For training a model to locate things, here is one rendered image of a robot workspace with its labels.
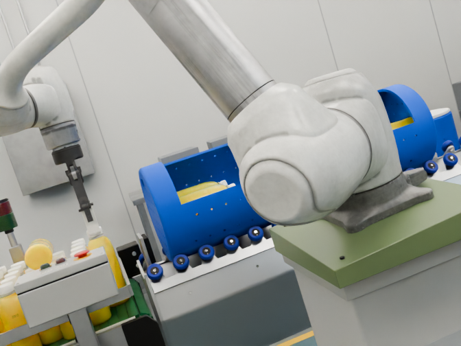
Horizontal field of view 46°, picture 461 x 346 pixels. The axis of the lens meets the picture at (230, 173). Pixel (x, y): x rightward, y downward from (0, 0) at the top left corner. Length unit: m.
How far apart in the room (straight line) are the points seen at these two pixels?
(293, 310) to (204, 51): 0.97
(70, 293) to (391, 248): 0.69
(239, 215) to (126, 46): 3.60
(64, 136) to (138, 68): 3.55
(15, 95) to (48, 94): 0.12
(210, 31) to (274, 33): 4.35
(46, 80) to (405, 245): 0.93
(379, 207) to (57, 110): 0.81
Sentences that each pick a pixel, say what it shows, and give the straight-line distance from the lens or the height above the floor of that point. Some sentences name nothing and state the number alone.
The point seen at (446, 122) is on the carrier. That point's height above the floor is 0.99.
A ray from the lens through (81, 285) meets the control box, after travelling 1.25.
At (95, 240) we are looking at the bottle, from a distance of 1.46.
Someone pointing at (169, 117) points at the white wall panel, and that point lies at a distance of 4.91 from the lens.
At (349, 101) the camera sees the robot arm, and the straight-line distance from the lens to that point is 0.97.
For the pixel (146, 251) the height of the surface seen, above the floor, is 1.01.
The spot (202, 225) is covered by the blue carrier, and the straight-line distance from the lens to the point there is 1.47.
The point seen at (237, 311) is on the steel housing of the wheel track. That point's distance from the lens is 1.55.
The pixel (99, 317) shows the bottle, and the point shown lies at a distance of 1.45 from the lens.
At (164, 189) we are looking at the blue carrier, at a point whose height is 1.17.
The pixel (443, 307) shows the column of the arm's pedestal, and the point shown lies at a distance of 1.04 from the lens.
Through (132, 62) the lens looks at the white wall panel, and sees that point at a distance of 4.94.
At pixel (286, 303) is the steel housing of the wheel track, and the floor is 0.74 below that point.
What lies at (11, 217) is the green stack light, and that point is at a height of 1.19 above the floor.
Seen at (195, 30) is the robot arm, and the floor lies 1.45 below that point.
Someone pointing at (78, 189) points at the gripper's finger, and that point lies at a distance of 1.40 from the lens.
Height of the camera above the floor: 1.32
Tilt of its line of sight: 6 degrees down
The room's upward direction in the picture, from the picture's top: 17 degrees counter-clockwise
